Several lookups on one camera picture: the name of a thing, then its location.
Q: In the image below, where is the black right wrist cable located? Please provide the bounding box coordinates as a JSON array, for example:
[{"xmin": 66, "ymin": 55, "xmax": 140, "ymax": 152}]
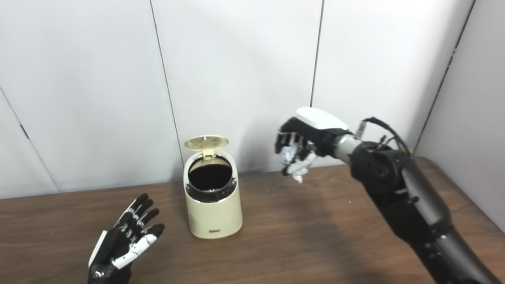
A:
[{"xmin": 355, "ymin": 117, "xmax": 413, "ymax": 154}]

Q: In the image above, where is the cream-colored cylindrical bin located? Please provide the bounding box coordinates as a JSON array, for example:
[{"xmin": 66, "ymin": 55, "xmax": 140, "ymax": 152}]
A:
[{"xmin": 183, "ymin": 135, "xmax": 243, "ymax": 239}]

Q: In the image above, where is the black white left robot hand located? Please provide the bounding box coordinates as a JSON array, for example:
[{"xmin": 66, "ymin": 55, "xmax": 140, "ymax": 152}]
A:
[{"xmin": 88, "ymin": 193, "xmax": 165, "ymax": 284}]

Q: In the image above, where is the white paper ball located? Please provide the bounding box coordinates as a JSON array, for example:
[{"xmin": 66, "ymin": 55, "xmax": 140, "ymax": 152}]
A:
[{"xmin": 279, "ymin": 144, "xmax": 310, "ymax": 183}]

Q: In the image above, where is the cream round bin lid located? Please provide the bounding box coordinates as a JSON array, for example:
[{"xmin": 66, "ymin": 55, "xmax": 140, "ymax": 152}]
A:
[{"xmin": 185, "ymin": 135, "xmax": 230, "ymax": 158}]

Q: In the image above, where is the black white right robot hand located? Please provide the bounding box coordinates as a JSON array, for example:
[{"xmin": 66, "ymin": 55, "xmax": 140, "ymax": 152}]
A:
[{"xmin": 275, "ymin": 107, "xmax": 352, "ymax": 176}]

